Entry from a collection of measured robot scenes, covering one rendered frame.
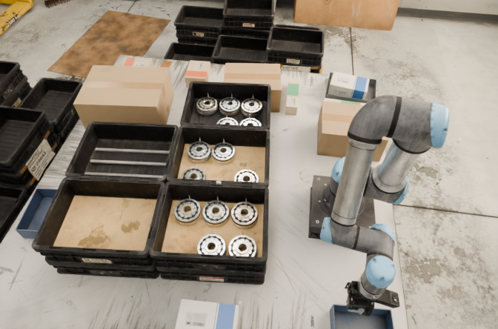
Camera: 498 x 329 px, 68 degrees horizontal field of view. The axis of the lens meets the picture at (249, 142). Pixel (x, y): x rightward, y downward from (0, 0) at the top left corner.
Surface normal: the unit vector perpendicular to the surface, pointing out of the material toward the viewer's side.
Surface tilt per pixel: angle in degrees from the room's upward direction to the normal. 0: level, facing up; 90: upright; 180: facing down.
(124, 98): 0
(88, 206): 0
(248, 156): 0
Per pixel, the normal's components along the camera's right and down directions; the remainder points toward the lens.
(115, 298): 0.00, -0.65
